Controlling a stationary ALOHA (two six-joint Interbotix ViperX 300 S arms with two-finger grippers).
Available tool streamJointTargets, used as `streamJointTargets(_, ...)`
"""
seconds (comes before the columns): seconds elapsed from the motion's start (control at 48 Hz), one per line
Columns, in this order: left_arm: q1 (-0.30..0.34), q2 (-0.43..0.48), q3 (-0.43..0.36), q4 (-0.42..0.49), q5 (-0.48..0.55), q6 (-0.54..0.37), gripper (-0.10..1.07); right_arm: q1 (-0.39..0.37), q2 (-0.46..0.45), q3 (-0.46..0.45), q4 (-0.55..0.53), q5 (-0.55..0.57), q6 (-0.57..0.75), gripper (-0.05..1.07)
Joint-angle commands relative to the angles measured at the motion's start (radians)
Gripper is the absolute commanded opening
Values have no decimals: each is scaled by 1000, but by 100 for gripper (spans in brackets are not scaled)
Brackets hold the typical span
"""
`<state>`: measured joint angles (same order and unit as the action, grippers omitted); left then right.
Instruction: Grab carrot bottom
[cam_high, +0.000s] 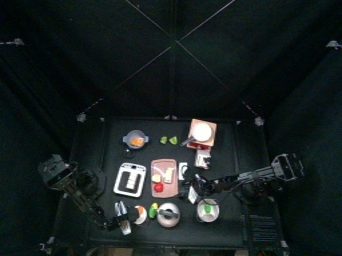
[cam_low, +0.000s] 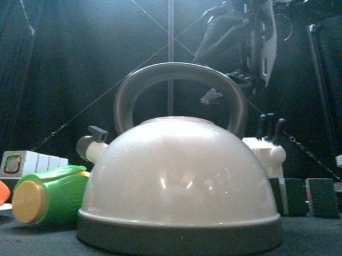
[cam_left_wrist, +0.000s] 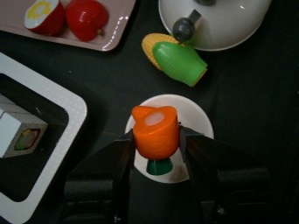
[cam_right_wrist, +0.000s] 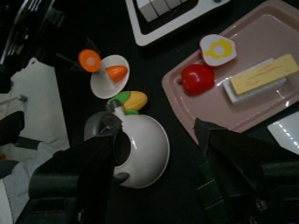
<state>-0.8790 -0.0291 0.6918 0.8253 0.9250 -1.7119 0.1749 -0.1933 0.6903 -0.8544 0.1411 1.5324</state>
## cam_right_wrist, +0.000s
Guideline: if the white sliced toy loaf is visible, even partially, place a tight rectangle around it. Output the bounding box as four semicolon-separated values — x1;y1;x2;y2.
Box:
134;0;193;23

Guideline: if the pink plastic tray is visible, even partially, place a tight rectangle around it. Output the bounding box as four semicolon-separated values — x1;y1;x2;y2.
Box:
161;0;299;145

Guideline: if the white frame rack black inside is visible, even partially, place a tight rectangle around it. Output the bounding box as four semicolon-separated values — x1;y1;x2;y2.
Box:
125;0;231;47

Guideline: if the orange toy carrot top piece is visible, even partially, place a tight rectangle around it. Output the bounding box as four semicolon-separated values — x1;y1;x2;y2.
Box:
77;48;102;74

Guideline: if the white toy kettle grey handle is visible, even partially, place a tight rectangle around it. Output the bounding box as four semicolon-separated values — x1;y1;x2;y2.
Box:
82;100;170;189

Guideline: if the small white plate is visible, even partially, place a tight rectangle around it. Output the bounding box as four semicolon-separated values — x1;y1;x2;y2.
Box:
89;54;130;100

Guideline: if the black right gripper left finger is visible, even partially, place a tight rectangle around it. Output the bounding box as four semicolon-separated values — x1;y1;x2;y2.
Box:
14;127;124;224

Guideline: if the toy corn with green husk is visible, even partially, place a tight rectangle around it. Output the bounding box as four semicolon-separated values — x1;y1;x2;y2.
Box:
106;90;149;116

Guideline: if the white toy slab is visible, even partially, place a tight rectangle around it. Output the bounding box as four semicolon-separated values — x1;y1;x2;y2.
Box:
221;58;289;105

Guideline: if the orange toy carrot tip piece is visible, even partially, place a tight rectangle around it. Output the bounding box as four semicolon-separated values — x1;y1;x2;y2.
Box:
104;65;128;83

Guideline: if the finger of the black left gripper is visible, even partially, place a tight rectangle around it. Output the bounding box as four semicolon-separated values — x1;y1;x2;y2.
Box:
81;36;101;56
53;52;85;73

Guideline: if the black chair part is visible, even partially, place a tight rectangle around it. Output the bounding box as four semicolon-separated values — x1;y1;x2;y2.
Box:
0;110;25;147

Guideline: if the yellow toy slab with streaks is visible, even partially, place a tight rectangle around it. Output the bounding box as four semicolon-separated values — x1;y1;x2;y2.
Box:
229;53;299;95

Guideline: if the toy fried egg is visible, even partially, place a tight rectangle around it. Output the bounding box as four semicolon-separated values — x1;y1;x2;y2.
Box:
198;33;239;67

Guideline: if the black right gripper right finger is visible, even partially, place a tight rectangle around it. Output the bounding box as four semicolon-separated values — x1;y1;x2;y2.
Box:
192;117;291;224

